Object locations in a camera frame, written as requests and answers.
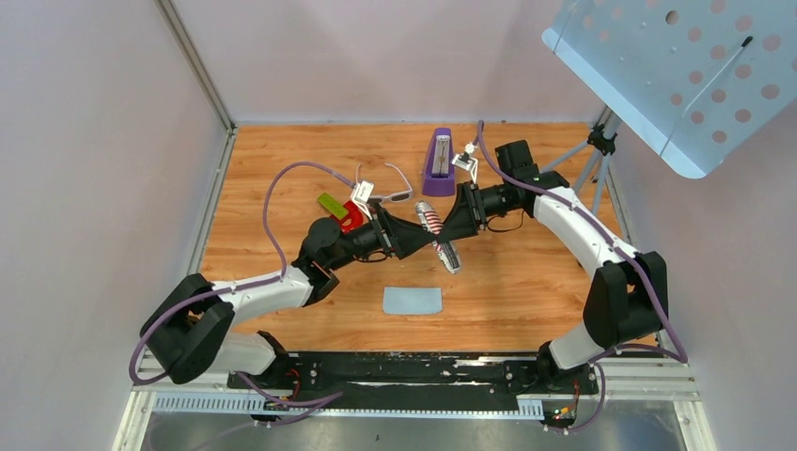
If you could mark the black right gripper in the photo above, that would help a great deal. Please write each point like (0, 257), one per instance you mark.
(465, 216)

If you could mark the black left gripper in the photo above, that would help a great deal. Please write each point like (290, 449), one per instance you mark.
(395, 236)

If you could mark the flag pattern glasses case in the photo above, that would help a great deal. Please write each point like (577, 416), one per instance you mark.
(445, 250)

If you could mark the light blue cleaning cloth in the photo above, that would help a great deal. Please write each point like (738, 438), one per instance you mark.
(412, 301)

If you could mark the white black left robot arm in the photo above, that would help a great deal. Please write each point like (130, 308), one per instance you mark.
(191, 331)

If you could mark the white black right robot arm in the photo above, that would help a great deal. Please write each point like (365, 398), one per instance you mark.
(627, 298)

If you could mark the red plastic piece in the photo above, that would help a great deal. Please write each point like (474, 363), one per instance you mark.
(353, 219)

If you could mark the purple metronome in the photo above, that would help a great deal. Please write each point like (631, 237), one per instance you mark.
(438, 174)

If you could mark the green rectangular block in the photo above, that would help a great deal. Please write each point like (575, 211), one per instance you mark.
(335, 208)

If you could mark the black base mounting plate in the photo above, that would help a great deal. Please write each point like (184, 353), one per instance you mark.
(417, 381)

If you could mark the light blue music stand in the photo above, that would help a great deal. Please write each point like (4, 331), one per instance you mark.
(705, 91)

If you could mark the white frame sunglasses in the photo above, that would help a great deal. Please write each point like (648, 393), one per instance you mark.
(399, 190)

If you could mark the aluminium frame rail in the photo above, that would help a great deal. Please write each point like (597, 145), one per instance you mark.
(639, 374)

